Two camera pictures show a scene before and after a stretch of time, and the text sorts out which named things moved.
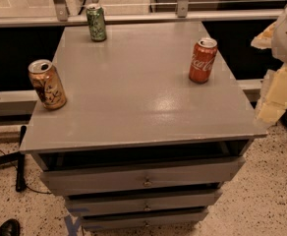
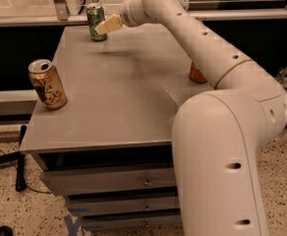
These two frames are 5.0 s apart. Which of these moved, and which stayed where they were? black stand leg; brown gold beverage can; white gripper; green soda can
Moved: white gripper
Stayed: black stand leg; green soda can; brown gold beverage can
